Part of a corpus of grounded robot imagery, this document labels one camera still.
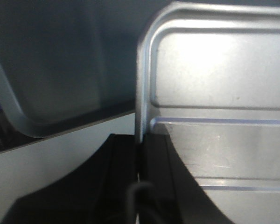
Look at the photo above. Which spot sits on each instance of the large grey tray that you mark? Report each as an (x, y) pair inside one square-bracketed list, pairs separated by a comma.
[(65, 64)]

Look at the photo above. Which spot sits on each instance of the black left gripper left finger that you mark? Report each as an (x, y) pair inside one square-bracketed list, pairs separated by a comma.
[(94, 193)]

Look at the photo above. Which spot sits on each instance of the small silver ribbed tray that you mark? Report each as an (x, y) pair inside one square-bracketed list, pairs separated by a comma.
[(208, 76)]

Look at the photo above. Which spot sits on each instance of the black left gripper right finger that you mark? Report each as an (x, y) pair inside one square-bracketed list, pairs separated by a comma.
[(176, 195)]

